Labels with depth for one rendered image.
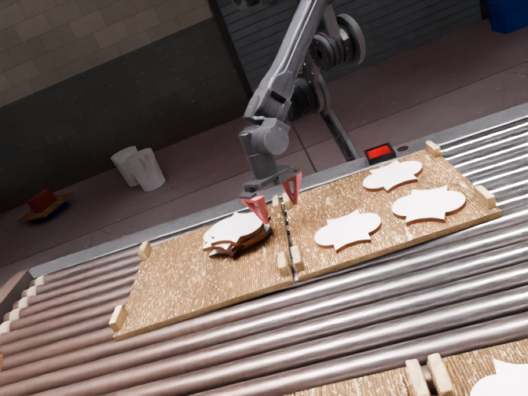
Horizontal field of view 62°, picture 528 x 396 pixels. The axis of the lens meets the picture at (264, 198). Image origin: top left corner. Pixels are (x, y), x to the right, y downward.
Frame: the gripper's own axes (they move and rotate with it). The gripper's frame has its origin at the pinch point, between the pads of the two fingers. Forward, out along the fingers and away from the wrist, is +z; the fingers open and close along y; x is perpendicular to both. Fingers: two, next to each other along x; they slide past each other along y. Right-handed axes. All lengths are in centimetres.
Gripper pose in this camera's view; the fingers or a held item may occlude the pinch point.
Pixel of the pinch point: (280, 210)
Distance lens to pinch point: 100.1
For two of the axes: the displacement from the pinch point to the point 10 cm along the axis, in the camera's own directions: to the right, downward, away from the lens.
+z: 3.4, 9.0, 2.9
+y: 7.2, -4.4, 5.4
